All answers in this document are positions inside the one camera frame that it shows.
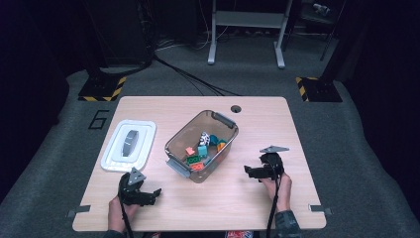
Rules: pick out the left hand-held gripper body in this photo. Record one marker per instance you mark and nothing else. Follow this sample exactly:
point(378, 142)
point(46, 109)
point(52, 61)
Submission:
point(130, 193)

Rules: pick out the person's right hand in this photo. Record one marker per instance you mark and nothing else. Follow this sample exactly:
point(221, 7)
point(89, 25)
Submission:
point(282, 193)

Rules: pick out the sage green building block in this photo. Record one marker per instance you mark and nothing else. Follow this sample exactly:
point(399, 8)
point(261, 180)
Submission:
point(222, 141)

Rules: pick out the black base with hazard stripes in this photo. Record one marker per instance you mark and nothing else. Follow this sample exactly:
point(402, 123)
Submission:
point(322, 91)
point(99, 87)

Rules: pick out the transparent grey storage box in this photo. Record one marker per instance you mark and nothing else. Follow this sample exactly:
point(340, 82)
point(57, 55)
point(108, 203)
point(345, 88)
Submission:
point(180, 142)

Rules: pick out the coral orange building block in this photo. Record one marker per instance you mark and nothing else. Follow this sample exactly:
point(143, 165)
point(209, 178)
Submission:
point(190, 151)

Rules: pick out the blue building block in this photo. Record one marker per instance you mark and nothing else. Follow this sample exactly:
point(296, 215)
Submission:
point(214, 140)
point(202, 151)

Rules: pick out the white metal desk frame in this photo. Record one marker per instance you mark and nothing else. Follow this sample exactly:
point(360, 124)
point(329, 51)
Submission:
point(247, 19)

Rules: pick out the black equipment cabinet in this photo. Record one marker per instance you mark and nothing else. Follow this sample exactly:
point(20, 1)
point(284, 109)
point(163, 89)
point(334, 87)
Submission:
point(122, 33)

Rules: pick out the red patterned object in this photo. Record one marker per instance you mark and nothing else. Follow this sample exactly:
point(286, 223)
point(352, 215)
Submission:
point(237, 234)

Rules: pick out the red building block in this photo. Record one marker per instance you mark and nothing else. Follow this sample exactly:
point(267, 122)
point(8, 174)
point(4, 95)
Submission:
point(198, 166)

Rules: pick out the white toy car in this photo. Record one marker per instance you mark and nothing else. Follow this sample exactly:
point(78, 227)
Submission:
point(204, 139)

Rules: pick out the person's left hand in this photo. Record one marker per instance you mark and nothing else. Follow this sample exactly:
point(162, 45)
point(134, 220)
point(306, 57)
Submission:
point(115, 214)

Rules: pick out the grey tape strip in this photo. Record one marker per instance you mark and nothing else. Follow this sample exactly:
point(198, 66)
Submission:
point(81, 209)
point(318, 208)

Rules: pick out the grey device on stand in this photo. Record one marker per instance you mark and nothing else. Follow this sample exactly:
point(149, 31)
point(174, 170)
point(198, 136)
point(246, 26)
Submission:
point(321, 8)

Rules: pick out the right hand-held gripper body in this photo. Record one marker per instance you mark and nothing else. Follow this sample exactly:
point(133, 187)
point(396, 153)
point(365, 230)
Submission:
point(272, 165)

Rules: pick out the yellow building block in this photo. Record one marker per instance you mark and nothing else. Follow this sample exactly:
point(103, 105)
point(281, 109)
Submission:
point(220, 147)

